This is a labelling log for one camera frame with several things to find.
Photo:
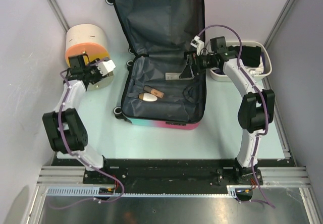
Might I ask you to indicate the white egg-shaped case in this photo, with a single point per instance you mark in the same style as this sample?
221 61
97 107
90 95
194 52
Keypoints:
148 97

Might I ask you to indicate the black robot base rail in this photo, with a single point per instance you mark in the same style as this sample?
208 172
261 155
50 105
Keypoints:
220 172

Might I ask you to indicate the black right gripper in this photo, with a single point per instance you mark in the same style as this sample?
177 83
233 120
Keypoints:
187 72

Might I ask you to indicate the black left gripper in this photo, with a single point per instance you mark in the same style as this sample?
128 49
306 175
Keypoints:
100 76

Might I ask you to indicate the white rectangular plastic basin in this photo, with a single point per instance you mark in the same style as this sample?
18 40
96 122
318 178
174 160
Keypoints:
265 62

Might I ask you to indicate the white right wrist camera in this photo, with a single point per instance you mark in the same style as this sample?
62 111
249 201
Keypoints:
197 43

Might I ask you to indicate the cream and orange drawer box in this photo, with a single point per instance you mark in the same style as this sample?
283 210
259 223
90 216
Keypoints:
86 45

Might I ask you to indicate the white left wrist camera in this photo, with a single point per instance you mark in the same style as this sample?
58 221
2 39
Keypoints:
105 67

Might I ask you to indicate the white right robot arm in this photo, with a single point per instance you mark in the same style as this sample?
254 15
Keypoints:
257 107

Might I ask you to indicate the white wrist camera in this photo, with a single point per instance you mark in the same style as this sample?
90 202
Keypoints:
197 43
105 67

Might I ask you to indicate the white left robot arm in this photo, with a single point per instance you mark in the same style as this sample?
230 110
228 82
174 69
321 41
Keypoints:
64 128

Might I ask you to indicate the pink and teal kids suitcase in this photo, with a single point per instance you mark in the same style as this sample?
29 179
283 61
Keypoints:
159 33

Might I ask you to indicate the white slotted cable duct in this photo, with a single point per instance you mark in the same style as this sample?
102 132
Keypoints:
228 191

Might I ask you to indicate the brown cylindrical cosmetic tube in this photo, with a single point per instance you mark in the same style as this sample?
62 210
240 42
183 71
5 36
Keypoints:
154 91

